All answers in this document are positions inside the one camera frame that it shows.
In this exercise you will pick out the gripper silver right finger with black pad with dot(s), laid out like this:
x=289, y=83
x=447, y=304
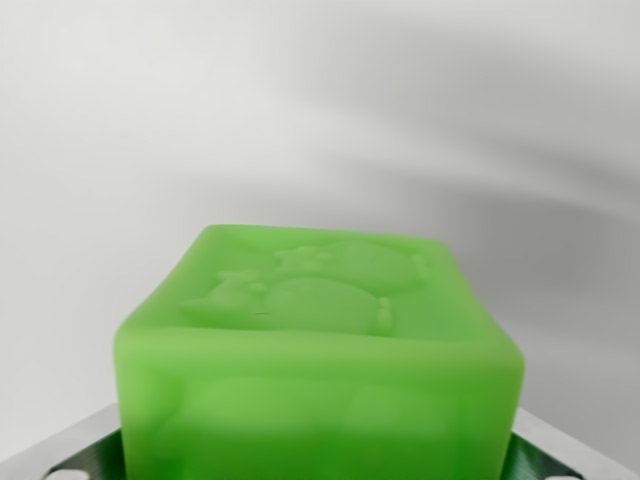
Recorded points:
x=560, y=450

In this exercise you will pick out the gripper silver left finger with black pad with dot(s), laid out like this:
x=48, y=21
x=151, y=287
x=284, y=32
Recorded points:
x=75, y=450

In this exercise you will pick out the green embossed cube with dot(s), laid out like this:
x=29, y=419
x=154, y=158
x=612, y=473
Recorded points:
x=320, y=390

